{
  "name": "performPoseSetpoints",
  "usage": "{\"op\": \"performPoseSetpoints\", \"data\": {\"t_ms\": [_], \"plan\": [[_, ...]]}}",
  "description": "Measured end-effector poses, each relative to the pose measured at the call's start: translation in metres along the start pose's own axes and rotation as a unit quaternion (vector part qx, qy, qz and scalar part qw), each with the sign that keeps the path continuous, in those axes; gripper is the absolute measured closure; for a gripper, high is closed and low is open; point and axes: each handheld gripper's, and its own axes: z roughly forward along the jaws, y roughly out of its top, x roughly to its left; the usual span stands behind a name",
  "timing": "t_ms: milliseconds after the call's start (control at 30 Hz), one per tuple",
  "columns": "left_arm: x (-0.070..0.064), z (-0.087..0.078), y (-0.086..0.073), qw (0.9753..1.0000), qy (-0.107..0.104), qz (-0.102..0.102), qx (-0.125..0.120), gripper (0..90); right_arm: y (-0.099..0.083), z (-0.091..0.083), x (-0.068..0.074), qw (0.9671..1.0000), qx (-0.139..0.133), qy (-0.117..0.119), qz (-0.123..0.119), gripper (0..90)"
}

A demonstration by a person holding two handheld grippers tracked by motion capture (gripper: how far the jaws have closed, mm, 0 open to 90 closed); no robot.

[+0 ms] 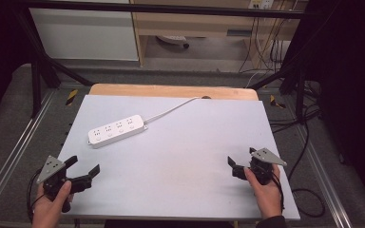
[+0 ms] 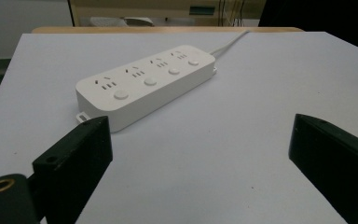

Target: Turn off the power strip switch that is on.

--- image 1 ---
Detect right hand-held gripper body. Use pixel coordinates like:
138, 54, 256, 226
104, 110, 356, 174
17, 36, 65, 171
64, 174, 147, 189
231, 147, 289, 186

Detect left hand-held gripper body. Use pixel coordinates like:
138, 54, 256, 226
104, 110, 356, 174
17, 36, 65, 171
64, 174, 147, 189
36, 155, 93, 214

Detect person's right hand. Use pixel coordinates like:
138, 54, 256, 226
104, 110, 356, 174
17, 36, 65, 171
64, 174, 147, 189
243, 163, 283, 220

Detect person's left hand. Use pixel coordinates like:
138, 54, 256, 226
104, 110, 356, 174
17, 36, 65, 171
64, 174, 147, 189
30, 180, 75, 228

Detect white power strip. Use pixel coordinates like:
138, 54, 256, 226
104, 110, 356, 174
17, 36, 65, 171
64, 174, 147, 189
86, 114, 149, 150

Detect yellow black tape marker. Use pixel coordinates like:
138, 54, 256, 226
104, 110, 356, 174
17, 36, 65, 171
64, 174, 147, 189
65, 88, 79, 107
269, 94, 287, 110

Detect person's dark right sleeve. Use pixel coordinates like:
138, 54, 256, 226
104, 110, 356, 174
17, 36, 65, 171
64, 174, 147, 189
255, 215, 288, 228

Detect wooden table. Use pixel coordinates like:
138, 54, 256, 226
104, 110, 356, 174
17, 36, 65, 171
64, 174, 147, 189
88, 83, 259, 102

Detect black curtain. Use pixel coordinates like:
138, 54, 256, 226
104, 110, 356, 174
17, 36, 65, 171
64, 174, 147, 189
0, 0, 34, 127
284, 0, 365, 207

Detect white cabinet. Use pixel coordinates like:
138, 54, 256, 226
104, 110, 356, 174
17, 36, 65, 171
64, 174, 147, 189
29, 0, 140, 62

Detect grey power strip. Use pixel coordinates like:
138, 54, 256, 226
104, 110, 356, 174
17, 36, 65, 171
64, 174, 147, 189
156, 34, 191, 49

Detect light wooden desk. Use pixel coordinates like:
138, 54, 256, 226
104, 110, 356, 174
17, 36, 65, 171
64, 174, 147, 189
129, 0, 310, 68

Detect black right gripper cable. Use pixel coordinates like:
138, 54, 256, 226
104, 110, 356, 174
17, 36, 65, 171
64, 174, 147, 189
270, 171, 286, 214

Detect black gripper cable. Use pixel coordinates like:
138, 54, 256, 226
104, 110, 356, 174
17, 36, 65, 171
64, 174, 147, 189
26, 168, 46, 223
270, 171, 286, 214

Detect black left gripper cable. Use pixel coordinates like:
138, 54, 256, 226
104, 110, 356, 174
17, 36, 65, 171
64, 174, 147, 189
26, 168, 46, 223

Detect aluminium rail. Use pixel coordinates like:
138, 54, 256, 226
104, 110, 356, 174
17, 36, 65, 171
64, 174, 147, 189
0, 89, 58, 217
293, 122, 354, 228

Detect bundle of black floor cables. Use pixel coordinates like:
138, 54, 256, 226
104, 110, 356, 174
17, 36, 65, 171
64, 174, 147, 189
268, 80, 322, 135

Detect black looped floor cable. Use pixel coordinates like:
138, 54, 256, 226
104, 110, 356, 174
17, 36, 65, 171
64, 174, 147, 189
286, 122, 327, 219

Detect white power strip cable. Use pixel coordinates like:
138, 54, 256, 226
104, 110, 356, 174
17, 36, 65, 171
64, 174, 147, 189
144, 96, 201, 124

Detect black metal frame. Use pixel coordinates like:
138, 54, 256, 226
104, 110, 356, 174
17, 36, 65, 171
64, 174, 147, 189
12, 0, 317, 119

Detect hanging cables behind desk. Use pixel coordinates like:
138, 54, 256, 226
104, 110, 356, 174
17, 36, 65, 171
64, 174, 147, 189
238, 0, 300, 75

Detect white wall socket strip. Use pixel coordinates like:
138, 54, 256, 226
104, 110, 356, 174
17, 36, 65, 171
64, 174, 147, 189
247, 0, 275, 10

